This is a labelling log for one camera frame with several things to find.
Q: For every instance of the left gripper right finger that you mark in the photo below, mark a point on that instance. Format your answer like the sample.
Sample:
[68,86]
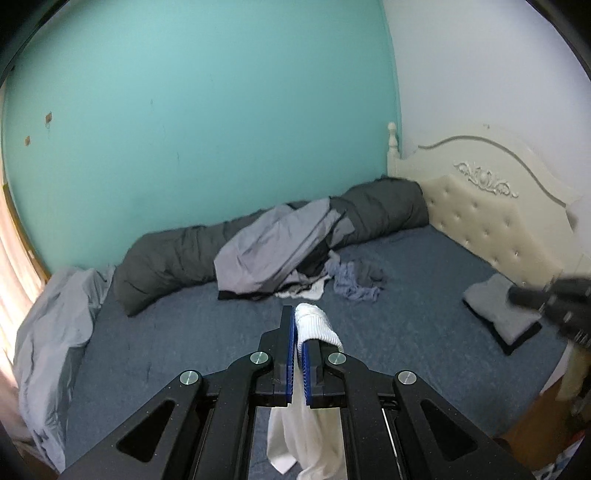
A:
[397,426]

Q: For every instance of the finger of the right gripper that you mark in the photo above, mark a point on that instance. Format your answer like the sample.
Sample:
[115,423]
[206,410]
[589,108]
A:
[528,298]

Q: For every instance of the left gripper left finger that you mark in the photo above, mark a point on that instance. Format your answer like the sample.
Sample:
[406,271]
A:
[199,426]

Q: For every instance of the folded grey garment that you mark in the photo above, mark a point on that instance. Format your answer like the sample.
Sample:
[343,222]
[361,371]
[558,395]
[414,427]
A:
[488,300]

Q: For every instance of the cream tufted headboard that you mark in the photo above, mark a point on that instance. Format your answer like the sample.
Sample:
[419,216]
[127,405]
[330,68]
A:
[492,194]

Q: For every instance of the blue-grey crumpled garment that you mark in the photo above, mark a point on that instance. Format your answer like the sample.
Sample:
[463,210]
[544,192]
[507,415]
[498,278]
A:
[356,280]

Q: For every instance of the black and white garment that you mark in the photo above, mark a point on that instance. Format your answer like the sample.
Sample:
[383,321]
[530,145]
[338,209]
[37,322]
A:
[313,291]

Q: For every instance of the dark grey rolled duvet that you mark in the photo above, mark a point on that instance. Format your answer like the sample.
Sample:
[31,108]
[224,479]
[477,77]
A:
[161,263]

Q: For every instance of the light grey blanket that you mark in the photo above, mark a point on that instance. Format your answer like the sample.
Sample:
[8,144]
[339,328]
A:
[50,344]

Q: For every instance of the grey shirt pile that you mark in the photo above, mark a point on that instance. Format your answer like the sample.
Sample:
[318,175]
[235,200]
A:
[263,257]

